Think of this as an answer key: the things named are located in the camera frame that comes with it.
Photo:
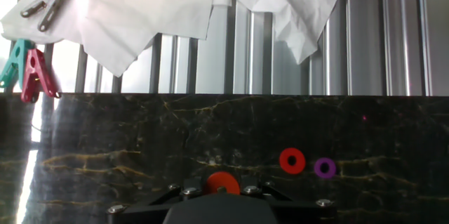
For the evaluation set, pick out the crumpled white paper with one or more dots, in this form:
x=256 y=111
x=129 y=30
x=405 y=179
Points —
x=298 y=6
x=122 y=13

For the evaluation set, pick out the teal clothespin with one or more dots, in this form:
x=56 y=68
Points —
x=14 y=66

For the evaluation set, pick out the red clothespin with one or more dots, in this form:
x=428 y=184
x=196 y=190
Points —
x=35 y=76

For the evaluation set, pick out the grey metal clip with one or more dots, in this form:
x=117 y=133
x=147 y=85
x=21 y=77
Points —
x=52 y=3

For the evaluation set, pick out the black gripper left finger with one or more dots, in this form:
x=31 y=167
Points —
x=154 y=208

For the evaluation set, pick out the black marble pattern mat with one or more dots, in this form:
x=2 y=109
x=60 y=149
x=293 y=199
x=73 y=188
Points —
x=105 y=129

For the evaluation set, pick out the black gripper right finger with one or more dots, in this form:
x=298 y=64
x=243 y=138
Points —
x=298 y=210

